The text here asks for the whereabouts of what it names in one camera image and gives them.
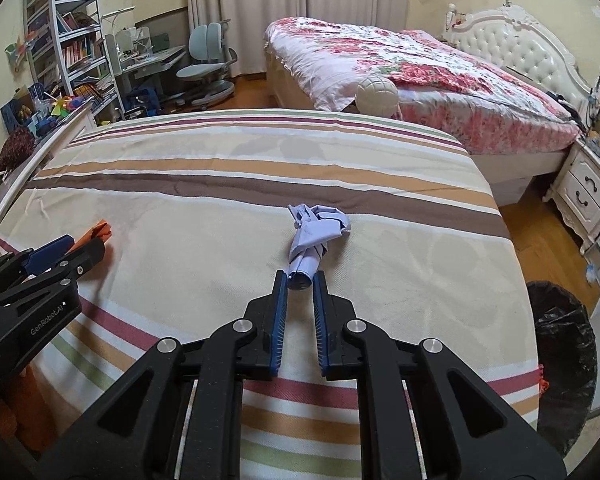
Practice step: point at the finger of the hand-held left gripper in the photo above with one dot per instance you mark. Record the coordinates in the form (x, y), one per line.
(50, 252)
(75, 267)

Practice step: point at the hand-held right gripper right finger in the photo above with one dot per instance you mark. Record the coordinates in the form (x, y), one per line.
(321, 325)

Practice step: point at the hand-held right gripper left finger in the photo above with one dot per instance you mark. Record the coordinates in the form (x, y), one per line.
(279, 325)

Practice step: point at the orange paper wrapper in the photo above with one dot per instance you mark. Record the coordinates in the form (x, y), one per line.
(100, 230)

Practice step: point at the blue paper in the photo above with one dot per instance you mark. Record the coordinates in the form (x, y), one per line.
(315, 232)

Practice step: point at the bin with black bag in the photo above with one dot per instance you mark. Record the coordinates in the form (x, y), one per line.
(562, 350)

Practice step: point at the white bed footboard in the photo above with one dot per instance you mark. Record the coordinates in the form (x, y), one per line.
(40, 160)

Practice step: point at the dark red fuzzy cloth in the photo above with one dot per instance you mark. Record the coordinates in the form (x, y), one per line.
(12, 152)

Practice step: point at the colourful toy pile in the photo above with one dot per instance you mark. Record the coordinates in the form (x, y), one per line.
(55, 107)

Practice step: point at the blue storage crate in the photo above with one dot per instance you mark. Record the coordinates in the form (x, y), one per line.
(145, 102)

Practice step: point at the white bookshelf with books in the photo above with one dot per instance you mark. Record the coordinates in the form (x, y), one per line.
(75, 50)

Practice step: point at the grey study desk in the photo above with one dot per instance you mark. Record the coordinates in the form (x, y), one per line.
(155, 57)

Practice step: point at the round white bedpost knob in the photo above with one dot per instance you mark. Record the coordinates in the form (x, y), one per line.
(377, 95)

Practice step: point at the white desk lamp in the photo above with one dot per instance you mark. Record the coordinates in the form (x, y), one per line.
(116, 15)

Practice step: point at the light blue desk chair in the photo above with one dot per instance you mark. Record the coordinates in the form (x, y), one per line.
(210, 40)

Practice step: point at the clear plastic bottle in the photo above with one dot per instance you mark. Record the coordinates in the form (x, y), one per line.
(590, 272)

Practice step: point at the white nightstand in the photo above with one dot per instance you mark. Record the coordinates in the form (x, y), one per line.
(580, 185)

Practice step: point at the beige curtain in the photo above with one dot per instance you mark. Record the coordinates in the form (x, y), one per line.
(260, 10)

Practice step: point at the white tufted headboard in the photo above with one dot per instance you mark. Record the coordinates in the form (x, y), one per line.
(530, 45)

